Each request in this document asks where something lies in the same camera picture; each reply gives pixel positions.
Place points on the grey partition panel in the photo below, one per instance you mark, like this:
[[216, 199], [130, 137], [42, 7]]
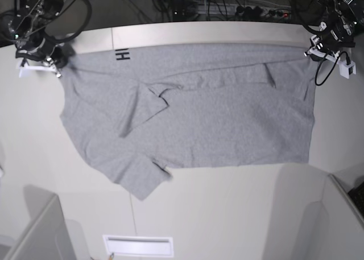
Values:
[[331, 228], [46, 235]]

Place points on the grey partition panel left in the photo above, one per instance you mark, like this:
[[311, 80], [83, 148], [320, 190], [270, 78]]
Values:
[[46, 235]]

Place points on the white table slot plate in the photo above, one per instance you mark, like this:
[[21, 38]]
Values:
[[129, 246]]

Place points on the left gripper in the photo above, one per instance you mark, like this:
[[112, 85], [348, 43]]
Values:
[[327, 46]]

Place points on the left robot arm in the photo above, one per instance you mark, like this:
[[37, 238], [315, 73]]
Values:
[[334, 24]]

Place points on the grey T-shirt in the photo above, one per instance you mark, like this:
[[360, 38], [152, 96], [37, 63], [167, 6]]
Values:
[[135, 114]]

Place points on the grey partition panel right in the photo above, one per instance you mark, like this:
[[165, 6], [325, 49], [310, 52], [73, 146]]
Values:
[[331, 228]]

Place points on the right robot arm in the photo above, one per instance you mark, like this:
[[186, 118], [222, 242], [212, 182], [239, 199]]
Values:
[[27, 31]]

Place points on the black keyboard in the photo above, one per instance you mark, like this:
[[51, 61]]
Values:
[[357, 197]]

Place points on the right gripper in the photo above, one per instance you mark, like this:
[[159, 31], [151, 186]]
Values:
[[40, 54]]

